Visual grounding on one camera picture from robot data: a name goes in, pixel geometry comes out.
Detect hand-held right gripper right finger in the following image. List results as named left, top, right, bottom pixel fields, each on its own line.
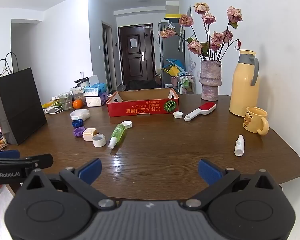
left=182, top=158, right=282, bottom=209

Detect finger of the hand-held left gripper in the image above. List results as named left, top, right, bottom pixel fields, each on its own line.
left=0, top=150, right=32, bottom=165
left=17, top=154, right=54, bottom=170

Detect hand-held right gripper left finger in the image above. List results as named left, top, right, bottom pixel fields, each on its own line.
left=19, top=158, right=118, bottom=209

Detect white tape roll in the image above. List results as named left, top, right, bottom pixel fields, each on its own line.
left=92, top=134, right=107, bottom=147

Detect cream square box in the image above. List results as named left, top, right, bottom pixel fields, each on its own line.
left=82, top=128, right=98, bottom=141

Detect small white bottle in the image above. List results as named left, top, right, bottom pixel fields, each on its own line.
left=234, top=135, right=244, bottom=157

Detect green spray bottle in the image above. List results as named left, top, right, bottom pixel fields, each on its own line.
left=108, top=124, right=125, bottom=150

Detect white plastic container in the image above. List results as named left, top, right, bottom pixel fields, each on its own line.
left=70, top=109, right=90, bottom=121

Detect white lint brush red pad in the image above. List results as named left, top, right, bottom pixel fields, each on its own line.
left=184, top=102, right=217, bottom=122

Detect red cardboard box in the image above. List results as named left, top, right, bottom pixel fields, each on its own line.
left=106, top=88, right=180, bottom=117

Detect black paper bag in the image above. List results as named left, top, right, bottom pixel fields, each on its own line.
left=0, top=52, right=48, bottom=145

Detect clear drinking glass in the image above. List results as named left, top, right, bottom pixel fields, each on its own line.
left=58, top=92, right=73, bottom=111

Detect yellow bear mug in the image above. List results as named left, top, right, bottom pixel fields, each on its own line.
left=242, top=106, right=269, bottom=136

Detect purple tissue pack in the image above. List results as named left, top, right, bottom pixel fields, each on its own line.
left=85, top=92, right=108, bottom=107

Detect clear container white lid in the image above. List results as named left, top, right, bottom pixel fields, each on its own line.
left=71, top=87, right=87, bottom=103

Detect blue tissue pack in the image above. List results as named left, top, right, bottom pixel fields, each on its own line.
left=83, top=75, right=107, bottom=97

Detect pink textured vase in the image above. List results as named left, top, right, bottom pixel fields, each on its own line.
left=199, top=60, right=222, bottom=101

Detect yellow thermos jug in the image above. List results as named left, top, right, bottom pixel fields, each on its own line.
left=229, top=50, right=260, bottom=117

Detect yellow plastic toy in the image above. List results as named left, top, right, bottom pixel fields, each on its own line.
left=165, top=66, right=180, bottom=77

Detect blue plastic toy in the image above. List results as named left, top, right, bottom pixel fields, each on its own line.
left=166, top=59, right=185, bottom=68

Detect dark brown door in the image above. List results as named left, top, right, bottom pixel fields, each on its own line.
left=118, top=25, right=155, bottom=85

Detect grey refrigerator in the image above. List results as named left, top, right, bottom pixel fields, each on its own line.
left=158, top=21, right=186, bottom=89

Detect dried pink roses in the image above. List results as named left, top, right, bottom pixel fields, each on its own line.
left=159, top=2, right=243, bottom=62

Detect white cable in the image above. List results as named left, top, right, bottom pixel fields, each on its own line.
left=41, top=100, right=64, bottom=114

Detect wire rack with bottles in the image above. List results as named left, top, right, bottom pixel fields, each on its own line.
left=177, top=72, right=195, bottom=95

